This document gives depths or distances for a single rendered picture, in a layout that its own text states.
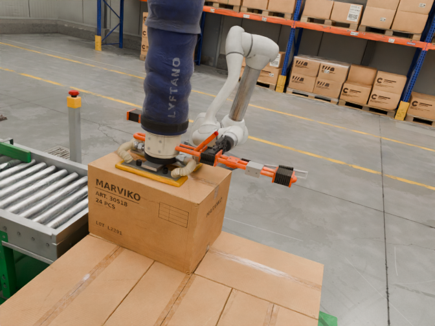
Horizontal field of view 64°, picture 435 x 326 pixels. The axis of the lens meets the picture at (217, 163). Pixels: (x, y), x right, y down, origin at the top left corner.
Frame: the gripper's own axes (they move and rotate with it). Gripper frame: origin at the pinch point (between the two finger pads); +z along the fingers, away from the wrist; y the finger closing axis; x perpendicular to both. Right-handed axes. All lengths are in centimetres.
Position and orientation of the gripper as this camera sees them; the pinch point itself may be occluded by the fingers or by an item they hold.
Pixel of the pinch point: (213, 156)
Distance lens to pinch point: 163.5
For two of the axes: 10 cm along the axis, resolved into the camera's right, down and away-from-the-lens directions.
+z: -3.3, 3.5, -8.8
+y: -1.4, 9.0, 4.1
